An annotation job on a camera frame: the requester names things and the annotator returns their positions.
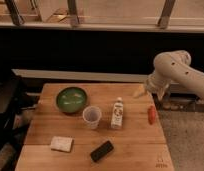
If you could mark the metal frame leg right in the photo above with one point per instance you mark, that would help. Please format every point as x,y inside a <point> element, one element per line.
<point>165,14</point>

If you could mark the small white bottle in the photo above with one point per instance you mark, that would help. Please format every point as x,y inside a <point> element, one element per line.
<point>117,114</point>

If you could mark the black rectangular remote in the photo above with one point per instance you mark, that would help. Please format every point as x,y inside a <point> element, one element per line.
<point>101,151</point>

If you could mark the green ceramic bowl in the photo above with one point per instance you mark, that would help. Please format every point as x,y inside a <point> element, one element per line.
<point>71,100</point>

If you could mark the metal frame leg middle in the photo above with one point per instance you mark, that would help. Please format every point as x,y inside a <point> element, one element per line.
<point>72,10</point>

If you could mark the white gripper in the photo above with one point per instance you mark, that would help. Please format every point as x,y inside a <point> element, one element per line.
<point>155,83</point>

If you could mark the beige sponge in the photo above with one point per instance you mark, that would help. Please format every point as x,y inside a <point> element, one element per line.
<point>61,143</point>

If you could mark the clear plastic cup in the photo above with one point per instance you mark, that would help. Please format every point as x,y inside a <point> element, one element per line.
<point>92,116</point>

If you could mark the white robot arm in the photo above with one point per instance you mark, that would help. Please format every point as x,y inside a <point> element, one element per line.
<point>168,67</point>

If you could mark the wooden table extension board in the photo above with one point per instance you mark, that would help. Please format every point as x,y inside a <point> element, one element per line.
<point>84,76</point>

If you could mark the metal frame leg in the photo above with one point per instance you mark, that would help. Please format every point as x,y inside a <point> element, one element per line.
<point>72,10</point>
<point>165,14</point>
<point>14,13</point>

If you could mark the metal frame leg left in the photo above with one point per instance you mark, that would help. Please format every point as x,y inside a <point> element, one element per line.
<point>14,13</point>

